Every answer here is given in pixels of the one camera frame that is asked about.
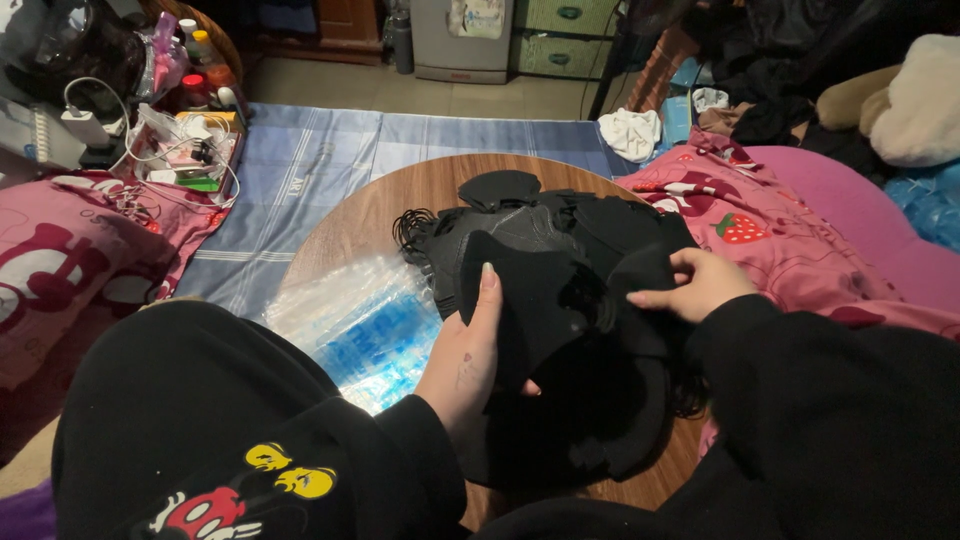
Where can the person's right hand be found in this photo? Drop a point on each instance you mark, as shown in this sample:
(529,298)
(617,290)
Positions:
(712,289)

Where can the person's left hand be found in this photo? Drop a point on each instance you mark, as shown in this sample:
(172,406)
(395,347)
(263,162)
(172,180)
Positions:
(461,367)

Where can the single black face mask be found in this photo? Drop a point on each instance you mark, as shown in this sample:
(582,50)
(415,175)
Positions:
(637,274)

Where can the stack of black masks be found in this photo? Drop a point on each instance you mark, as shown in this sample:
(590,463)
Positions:
(555,330)

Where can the pink strawberry print blanket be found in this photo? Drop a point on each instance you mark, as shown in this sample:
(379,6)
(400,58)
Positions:
(757,225)

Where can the clear blue-printed plastic packets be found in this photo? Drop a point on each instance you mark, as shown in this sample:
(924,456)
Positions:
(367,330)

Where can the magenta cushion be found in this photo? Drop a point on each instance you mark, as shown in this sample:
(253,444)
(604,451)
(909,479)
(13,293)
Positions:
(862,217)

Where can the pile of loose black masks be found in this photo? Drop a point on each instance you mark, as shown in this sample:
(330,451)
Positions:
(540,217)

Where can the white crumpled cloth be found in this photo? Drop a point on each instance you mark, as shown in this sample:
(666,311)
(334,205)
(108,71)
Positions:
(630,133)

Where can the blue tissue packet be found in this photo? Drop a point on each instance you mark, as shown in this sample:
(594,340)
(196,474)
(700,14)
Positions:
(677,116)

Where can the blue plastic bag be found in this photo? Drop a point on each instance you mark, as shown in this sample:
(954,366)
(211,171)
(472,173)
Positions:
(930,202)

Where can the heap of black clothes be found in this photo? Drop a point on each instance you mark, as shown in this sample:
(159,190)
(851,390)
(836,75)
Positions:
(765,52)

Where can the blue plaid bed sheet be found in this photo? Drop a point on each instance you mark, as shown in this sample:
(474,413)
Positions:
(315,172)

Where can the cream plush toy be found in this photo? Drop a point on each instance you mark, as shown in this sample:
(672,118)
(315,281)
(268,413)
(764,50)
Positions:
(911,105)

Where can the green drawer cabinet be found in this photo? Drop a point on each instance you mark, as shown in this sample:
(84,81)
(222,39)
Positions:
(566,41)

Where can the small grey fridge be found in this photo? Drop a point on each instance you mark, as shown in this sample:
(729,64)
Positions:
(461,45)

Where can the dark water bottle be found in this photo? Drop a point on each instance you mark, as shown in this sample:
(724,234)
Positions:
(403,43)

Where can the box of small clutter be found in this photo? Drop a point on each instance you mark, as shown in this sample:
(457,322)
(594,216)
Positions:
(191,154)

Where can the wooden cabinet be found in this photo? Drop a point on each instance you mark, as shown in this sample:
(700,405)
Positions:
(349,26)

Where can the red cap jar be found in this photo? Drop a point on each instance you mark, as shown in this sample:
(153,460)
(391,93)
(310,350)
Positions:
(193,91)

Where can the orange liquid bottle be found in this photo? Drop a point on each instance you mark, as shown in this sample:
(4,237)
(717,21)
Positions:
(210,64)

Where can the pink cartoon print blanket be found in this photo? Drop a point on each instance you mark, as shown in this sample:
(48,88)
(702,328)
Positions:
(67,255)

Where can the wicker basket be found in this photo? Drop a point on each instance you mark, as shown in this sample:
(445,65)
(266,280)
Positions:
(214,34)

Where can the pink plastic bag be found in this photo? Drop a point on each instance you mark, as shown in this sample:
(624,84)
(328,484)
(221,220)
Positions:
(163,60)

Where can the white charger block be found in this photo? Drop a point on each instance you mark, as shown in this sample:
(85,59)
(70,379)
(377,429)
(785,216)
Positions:
(84,126)

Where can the purple cloth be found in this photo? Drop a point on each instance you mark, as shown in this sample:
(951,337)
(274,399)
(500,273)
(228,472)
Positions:
(26,514)

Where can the black shiny helmet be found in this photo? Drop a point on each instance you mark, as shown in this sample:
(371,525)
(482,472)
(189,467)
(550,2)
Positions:
(71,49)

